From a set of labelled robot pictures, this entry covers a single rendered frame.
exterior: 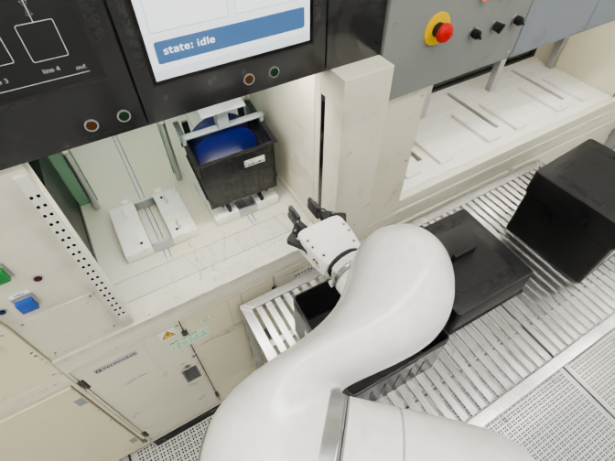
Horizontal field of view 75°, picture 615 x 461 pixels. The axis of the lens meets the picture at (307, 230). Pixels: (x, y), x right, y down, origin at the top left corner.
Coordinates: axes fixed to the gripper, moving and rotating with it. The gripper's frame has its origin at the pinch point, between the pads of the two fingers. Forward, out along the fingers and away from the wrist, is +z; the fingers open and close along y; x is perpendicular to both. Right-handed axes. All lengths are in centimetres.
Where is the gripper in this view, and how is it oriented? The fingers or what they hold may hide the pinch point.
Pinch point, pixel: (304, 211)
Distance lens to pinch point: 83.9
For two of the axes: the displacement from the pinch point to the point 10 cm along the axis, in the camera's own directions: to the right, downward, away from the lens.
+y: 8.6, -3.9, 3.3
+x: 0.0, -6.4, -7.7
